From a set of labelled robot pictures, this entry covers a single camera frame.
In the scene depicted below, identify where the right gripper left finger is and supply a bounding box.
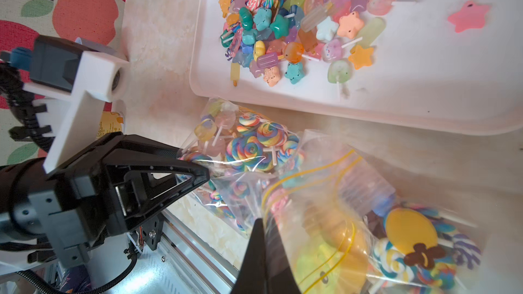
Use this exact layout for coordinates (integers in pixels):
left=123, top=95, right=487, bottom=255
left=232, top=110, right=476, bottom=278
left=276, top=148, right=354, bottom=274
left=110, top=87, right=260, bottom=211
left=230, top=219, right=266, bottom=294

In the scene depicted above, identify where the black corrugated cable conduit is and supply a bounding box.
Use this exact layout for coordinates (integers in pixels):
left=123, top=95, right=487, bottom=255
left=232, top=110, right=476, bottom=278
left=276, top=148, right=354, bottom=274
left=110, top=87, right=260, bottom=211
left=0, top=60, right=54, bottom=154

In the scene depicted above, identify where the poured candies pile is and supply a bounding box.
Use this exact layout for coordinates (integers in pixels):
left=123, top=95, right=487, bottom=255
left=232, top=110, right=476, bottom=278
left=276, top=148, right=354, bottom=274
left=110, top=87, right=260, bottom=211
left=214, top=0, right=491, bottom=86

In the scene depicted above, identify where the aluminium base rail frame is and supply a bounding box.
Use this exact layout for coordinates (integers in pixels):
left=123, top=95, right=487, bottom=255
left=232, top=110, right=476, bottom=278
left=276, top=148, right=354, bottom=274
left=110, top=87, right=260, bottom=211
left=87, top=210, right=238, bottom=293

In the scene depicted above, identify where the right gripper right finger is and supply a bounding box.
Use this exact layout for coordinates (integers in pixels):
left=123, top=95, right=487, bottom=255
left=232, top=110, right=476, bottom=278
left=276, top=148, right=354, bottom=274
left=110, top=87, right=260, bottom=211
left=266, top=228, right=300, bottom=294

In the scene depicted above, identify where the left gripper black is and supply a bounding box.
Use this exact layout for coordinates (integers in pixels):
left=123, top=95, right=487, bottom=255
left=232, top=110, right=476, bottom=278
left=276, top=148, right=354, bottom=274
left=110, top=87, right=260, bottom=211
left=1, top=133, right=210, bottom=267

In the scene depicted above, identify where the ziploc bag of small candies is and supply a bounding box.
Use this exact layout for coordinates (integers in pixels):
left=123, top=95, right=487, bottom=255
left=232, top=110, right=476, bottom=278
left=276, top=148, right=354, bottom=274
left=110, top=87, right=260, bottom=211
left=177, top=97, right=397, bottom=238

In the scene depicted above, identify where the ziploc bag of yellow candies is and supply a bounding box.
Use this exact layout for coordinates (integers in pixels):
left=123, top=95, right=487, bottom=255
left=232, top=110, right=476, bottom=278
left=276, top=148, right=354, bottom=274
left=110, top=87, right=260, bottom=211
left=261, top=148, right=491, bottom=294

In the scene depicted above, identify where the white plastic tray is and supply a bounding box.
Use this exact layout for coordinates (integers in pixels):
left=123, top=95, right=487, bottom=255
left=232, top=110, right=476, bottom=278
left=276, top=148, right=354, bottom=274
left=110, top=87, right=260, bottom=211
left=188, top=0, right=523, bottom=136

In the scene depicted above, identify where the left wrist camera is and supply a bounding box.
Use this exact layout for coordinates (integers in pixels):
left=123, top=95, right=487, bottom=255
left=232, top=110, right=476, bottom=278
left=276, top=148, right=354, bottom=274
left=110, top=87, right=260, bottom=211
left=1, top=35, right=129, bottom=173

